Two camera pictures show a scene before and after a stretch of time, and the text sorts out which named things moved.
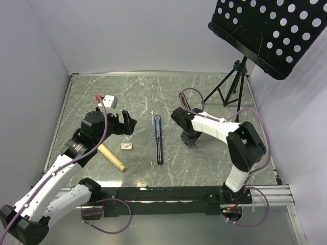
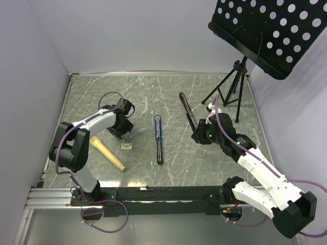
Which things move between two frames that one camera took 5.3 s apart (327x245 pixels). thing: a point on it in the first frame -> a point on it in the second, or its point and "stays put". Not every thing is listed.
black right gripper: [190, 142] -> [199, 135]
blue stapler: [158, 136] stays put
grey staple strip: [200, 151] stays put
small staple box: [126, 146] stays put
